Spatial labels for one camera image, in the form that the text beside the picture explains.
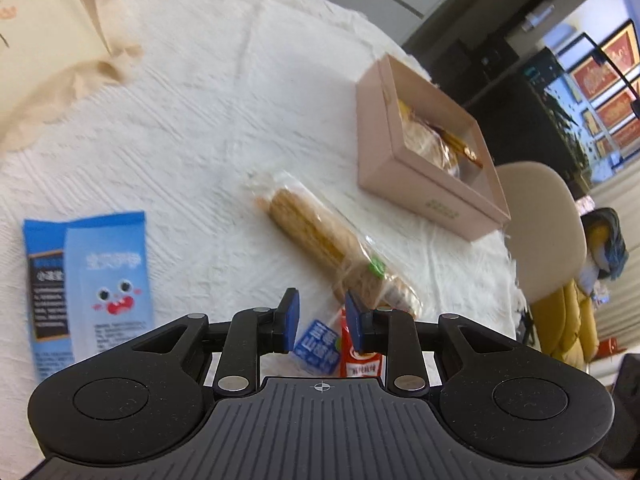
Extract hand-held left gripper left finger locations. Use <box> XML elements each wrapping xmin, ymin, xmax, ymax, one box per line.
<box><xmin>125</xmin><ymin>287</ymin><xmax>302</xmax><ymax>398</ymax></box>

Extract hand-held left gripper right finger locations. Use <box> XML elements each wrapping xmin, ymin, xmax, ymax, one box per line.
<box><xmin>345</xmin><ymin>290</ymin><xmax>517</xmax><ymax>398</ymax></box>

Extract small blue candy packet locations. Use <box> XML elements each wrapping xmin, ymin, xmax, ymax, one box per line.
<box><xmin>292</xmin><ymin>319</ymin><xmax>342</xmax><ymax>376</ymax></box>

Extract red green sausage packet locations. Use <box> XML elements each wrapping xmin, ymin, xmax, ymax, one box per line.
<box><xmin>340</xmin><ymin>307</ymin><xmax>387</xmax><ymax>379</ymax></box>

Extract long bread stick packet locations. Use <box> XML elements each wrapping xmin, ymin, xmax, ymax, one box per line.
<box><xmin>244</xmin><ymin>170</ymin><xmax>423</xmax><ymax>320</ymax></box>

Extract pink cardboard box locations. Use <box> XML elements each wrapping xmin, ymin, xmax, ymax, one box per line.
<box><xmin>355</xmin><ymin>54</ymin><xmax>512</xmax><ymax>242</ymax></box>

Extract blue snack packet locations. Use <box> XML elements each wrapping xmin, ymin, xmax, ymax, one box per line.
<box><xmin>22</xmin><ymin>210</ymin><xmax>155</xmax><ymax>382</ymax></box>

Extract round bread packet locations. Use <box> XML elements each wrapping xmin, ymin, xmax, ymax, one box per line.
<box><xmin>400</xmin><ymin>110</ymin><xmax>463</xmax><ymax>179</ymax></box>

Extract orange cracker packet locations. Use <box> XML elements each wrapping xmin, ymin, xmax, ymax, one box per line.
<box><xmin>436</xmin><ymin>127</ymin><xmax>485</xmax><ymax>170</ymax></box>

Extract beige dining chair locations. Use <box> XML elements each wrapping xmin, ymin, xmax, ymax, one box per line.
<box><xmin>495</xmin><ymin>162</ymin><xmax>589</xmax><ymax>307</ymax></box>

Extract yellow armchair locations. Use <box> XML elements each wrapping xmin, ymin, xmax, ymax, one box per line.
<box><xmin>530</xmin><ymin>280</ymin><xmax>601</xmax><ymax>367</ymax></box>

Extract white textured tablecloth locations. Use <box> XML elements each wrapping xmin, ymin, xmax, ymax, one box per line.
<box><xmin>0</xmin><ymin>0</ymin><xmax>528</xmax><ymax>396</ymax></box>

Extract pile of clothes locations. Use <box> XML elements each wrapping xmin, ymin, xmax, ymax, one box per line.
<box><xmin>579</xmin><ymin>207</ymin><xmax>629</xmax><ymax>307</ymax></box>

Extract cream cartoon tote bag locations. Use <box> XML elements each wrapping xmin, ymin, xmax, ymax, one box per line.
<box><xmin>0</xmin><ymin>0</ymin><xmax>144</xmax><ymax>153</ymax></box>

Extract red framed wall pictures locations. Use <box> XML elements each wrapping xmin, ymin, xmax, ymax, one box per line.
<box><xmin>570</xmin><ymin>19</ymin><xmax>640</xmax><ymax>162</ymax></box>

